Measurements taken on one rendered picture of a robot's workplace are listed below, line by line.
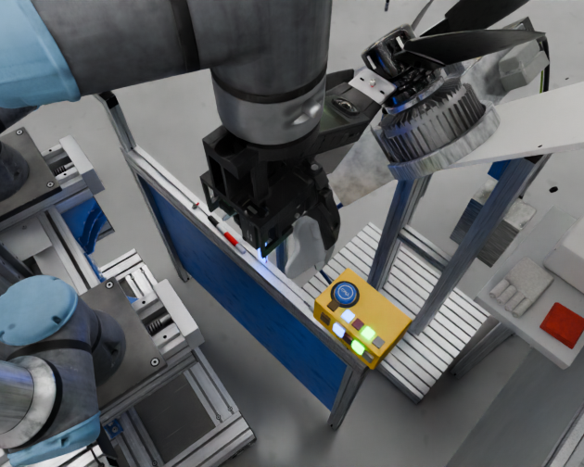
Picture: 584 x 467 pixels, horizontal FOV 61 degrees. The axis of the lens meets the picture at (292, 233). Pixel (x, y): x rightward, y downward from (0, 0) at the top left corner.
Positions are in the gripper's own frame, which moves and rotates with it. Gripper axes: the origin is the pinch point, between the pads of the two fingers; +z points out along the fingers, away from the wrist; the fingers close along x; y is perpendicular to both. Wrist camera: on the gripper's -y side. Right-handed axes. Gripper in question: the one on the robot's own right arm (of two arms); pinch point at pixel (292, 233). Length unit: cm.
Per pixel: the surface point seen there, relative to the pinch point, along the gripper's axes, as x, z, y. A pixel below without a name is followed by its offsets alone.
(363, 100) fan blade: -23, 29, -46
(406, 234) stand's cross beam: -10, 90, -63
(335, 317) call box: 1.7, 40.9, -9.8
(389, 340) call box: 11.7, 40.8, -13.3
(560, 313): 34, 60, -52
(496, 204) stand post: 8, 51, -60
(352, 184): -19, 51, -41
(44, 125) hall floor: -198, 148, -19
